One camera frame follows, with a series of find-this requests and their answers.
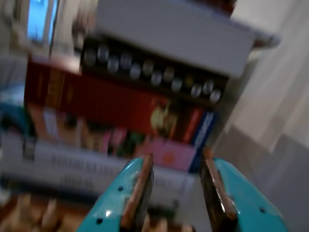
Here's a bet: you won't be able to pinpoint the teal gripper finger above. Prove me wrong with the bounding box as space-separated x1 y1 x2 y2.
77 154 155 232
199 146 290 232

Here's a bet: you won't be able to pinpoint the white L'Histoire de l'Art book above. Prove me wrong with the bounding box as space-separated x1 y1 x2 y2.
0 131 197 187

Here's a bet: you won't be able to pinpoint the wooden chessboard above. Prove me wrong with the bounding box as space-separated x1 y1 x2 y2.
0 190 201 232

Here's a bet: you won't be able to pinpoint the pink illustrated book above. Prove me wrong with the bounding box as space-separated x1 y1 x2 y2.
28 103 197 173

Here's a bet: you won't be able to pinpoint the blue book white text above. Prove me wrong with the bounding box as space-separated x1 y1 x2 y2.
189 110 220 174

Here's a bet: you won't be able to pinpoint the red book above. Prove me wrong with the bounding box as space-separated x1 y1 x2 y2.
23 60 206 145

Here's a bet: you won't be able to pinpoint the black book silver circles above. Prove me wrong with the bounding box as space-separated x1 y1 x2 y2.
79 36 230 107

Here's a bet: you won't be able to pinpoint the teal plastic object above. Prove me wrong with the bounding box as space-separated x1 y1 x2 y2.
0 100 33 137

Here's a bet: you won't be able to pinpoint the white box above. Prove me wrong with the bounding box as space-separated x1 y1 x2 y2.
93 0 282 76

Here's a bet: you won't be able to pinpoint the white framed bright window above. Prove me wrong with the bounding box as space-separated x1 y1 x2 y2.
25 0 61 45

